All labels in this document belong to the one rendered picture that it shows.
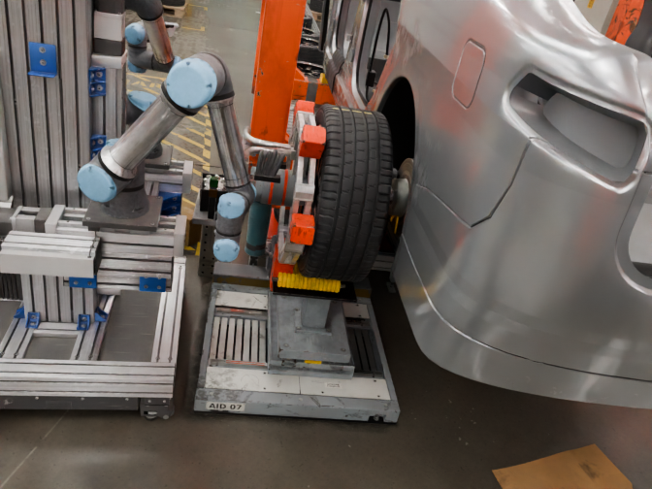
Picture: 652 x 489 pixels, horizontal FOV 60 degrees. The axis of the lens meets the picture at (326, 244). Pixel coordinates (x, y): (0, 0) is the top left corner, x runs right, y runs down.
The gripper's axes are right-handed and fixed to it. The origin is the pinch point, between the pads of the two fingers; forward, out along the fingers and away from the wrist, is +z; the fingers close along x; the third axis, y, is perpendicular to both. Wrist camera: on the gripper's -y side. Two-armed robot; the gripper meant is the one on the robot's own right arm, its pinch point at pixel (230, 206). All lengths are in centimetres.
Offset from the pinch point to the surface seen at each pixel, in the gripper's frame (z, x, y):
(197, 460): -40, 1, -83
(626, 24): 256, -284, 68
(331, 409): -19, -49, -76
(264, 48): 65, -7, 42
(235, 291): 56, -7, -75
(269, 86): 65, -11, 27
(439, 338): -66, -58, 2
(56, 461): -43, 48, -83
